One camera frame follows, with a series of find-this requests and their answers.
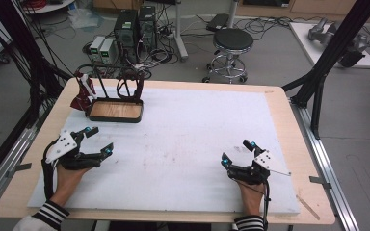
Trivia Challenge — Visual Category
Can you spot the clear plastic bag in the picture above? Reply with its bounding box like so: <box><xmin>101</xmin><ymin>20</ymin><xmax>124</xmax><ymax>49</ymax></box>
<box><xmin>67</xmin><ymin>7</ymin><xmax>104</xmax><ymax>31</ymax></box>

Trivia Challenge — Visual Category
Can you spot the white foam mat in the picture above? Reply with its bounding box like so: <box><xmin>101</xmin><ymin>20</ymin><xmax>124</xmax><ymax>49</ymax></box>
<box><xmin>27</xmin><ymin>85</ymin><xmax>302</xmax><ymax>216</ymax></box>

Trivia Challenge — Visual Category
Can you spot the grey power supply unit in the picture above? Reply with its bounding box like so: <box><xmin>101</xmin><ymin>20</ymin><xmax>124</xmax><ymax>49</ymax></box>
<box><xmin>99</xmin><ymin>38</ymin><xmax>117</xmax><ymax>64</ymax></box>
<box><xmin>89</xmin><ymin>35</ymin><xmax>106</xmax><ymax>62</ymax></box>

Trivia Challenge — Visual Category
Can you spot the black rack with wooden tray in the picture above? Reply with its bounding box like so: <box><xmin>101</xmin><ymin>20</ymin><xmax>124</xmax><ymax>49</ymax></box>
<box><xmin>76</xmin><ymin>63</ymin><xmax>145</xmax><ymax>124</ymax></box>

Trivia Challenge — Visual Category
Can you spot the white round table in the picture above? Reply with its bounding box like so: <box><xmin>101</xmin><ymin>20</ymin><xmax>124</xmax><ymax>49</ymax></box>
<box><xmin>21</xmin><ymin>0</ymin><xmax>77</xmax><ymax>15</ymax></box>

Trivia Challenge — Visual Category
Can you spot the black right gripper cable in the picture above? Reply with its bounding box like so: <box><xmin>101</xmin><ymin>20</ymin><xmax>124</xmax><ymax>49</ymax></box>
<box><xmin>262</xmin><ymin>179</ymin><xmax>272</xmax><ymax>231</ymax></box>

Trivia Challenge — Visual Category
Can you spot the floor cable bundle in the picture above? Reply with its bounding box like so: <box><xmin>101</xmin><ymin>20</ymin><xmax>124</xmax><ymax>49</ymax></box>
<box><xmin>121</xmin><ymin>18</ymin><xmax>181</xmax><ymax>81</ymax></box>

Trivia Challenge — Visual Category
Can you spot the person's left hand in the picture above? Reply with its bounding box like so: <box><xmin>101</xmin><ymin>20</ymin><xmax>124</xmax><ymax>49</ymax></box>
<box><xmin>49</xmin><ymin>164</ymin><xmax>93</xmax><ymax>209</ymax></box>

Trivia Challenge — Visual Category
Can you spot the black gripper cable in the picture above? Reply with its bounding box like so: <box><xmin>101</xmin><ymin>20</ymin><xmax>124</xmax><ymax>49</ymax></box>
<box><xmin>262</xmin><ymin>179</ymin><xmax>272</xmax><ymax>231</ymax></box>
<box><xmin>41</xmin><ymin>143</ymin><xmax>59</xmax><ymax>201</ymax></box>

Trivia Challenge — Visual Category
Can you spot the black flat box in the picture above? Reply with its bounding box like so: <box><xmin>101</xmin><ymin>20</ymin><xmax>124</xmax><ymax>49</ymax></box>
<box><xmin>205</xmin><ymin>13</ymin><xmax>230</xmax><ymax>33</ymax></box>

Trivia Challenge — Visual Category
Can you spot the black frame post with cables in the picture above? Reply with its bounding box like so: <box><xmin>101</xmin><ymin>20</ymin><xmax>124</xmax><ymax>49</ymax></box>
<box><xmin>0</xmin><ymin>0</ymin><xmax>73</xmax><ymax>129</ymax></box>

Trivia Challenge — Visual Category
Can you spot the plain dark red bow tie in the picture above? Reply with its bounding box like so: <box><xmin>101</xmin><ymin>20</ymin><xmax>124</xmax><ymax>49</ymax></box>
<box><xmin>116</xmin><ymin>67</ymin><xmax>146</xmax><ymax>101</ymax></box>

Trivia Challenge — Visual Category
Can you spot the grey table leg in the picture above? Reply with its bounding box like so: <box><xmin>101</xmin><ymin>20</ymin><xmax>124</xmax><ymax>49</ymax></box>
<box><xmin>172</xmin><ymin>0</ymin><xmax>190</xmax><ymax>63</ymax></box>

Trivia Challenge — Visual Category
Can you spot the thin wooden stick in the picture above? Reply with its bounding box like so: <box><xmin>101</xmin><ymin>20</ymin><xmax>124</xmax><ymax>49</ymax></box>
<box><xmin>296</xmin><ymin>194</ymin><xmax>321</xmax><ymax>221</ymax></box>

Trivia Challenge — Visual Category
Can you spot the large black computer tower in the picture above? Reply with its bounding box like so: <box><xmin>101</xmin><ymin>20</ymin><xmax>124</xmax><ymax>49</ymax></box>
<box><xmin>113</xmin><ymin>9</ymin><xmax>140</xmax><ymax>64</ymax></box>

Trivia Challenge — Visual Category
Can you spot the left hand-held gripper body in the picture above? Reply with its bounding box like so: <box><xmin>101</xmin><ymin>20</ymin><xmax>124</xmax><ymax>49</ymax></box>
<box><xmin>45</xmin><ymin>129</ymin><xmax>101</xmax><ymax>171</ymax></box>

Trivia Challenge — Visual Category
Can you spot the black round stool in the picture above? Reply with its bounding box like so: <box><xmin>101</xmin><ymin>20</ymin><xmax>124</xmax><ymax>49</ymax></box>
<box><xmin>201</xmin><ymin>27</ymin><xmax>255</xmax><ymax>85</ymax></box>

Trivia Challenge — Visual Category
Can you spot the small black computer tower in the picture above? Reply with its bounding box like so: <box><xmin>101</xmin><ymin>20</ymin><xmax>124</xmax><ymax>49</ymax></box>
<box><xmin>138</xmin><ymin>5</ymin><xmax>158</xmax><ymax>51</ymax></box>

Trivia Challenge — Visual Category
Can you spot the striped dark red bow tie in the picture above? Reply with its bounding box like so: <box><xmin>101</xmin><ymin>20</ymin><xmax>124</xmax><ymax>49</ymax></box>
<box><xmin>69</xmin><ymin>70</ymin><xmax>98</xmax><ymax>113</ymax></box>

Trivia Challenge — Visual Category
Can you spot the white floor board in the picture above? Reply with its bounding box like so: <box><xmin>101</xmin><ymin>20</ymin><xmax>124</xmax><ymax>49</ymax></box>
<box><xmin>288</xmin><ymin>21</ymin><xmax>370</xmax><ymax>70</ymax></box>

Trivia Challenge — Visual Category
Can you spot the aluminium rail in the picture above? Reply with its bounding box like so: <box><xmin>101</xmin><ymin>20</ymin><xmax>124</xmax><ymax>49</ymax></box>
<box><xmin>289</xmin><ymin>97</ymin><xmax>361</xmax><ymax>231</ymax></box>
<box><xmin>0</xmin><ymin>126</ymin><xmax>39</xmax><ymax>211</ymax></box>

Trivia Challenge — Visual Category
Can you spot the person's right hand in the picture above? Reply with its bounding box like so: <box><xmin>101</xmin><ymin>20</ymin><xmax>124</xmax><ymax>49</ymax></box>
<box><xmin>236</xmin><ymin>179</ymin><xmax>267</xmax><ymax>217</ymax></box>

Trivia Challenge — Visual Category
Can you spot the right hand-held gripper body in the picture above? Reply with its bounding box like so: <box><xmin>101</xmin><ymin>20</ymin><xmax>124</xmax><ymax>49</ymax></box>
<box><xmin>226</xmin><ymin>148</ymin><xmax>292</xmax><ymax>186</ymax></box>

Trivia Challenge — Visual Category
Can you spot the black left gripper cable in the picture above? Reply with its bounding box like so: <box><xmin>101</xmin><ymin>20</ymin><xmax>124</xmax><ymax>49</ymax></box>
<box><xmin>41</xmin><ymin>143</ymin><xmax>59</xmax><ymax>201</ymax></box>

